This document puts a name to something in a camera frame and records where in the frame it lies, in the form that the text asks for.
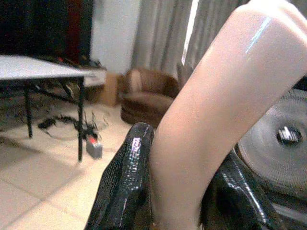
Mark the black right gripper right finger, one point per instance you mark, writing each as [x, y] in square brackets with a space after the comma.
[237, 198]

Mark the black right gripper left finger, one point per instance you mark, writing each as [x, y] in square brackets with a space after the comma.
[124, 172]

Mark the grey floor fan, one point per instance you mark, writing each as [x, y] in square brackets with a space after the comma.
[275, 148]

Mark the brown armchair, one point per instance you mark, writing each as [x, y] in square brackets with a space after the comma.
[146, 98]

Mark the brown cardboard box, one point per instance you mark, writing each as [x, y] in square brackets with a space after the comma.
[111, 88]

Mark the white folding table black legs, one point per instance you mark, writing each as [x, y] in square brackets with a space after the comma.
[43, 69]

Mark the grey curtain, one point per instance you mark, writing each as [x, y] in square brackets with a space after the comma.
[165, 33]

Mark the grey power strip red switch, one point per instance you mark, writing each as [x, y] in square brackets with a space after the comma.
[94, 148]

